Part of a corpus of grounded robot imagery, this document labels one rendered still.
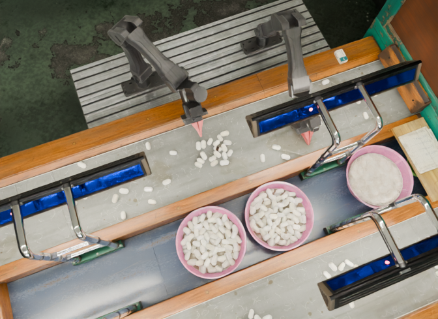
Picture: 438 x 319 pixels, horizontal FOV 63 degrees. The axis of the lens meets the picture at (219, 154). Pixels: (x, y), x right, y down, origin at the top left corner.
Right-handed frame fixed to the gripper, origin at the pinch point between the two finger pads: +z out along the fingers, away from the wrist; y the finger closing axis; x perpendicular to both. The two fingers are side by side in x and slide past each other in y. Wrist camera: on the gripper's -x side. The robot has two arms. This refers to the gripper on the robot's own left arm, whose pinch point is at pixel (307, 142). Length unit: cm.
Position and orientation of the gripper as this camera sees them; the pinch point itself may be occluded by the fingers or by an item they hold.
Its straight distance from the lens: 152.3
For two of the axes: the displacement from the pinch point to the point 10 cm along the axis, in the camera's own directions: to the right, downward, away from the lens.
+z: 2.6, 8.8, 4.1
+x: -2.4, -3.5, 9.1
